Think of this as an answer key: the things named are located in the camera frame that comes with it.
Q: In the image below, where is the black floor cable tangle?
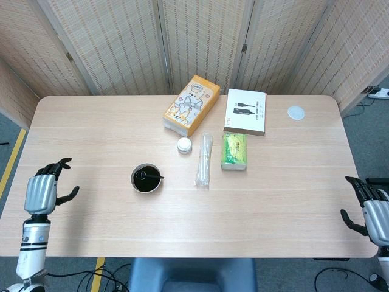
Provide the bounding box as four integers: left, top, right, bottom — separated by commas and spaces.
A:
45, 263, 132, 292

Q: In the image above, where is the grey round desk grommet cap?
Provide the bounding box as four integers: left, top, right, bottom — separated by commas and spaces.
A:
287, 105, 306, 121

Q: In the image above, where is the thin cable by power strip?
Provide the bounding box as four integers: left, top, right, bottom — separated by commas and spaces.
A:
342, 99, 374, 118

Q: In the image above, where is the small white round jar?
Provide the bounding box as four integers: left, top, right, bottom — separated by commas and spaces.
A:
177, 137, 193, 155

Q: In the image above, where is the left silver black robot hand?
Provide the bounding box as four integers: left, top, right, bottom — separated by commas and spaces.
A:
24, 157, 80, 215

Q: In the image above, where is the small black spoon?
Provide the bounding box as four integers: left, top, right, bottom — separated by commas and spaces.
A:
136, 170, 165, 181

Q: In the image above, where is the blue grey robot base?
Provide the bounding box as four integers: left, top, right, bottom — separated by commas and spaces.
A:
126, 257, 258, 292

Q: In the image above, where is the white cable product box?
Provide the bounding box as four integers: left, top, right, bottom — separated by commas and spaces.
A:
223, 88, 267, 137

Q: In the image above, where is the black looped floor cable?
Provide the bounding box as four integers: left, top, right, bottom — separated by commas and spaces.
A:
314, 267, 374, 292

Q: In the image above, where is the clear wrapped straw bundle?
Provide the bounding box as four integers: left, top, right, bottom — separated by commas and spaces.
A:
193, 131, 214, 189

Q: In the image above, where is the white power strip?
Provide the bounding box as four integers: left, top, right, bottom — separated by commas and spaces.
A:
361, 86, 389, 100

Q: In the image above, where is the bamboo folding screen panel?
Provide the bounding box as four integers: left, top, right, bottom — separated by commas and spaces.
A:
0, 57, 40, 130
233, 0, 335, 96
39, 0, 170, 96
0, 0, 92, 97
156, 0, 255, 95
288, 0, 389, 116

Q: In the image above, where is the green tissue pack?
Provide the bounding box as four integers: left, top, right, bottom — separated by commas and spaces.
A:
221, 132, 248, 171

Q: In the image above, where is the orange corgi print tissue pack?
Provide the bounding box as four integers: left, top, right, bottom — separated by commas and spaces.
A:
162, 74, 221, 138

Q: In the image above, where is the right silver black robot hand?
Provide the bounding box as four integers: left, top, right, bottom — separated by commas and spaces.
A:
340, 175, 389, 247

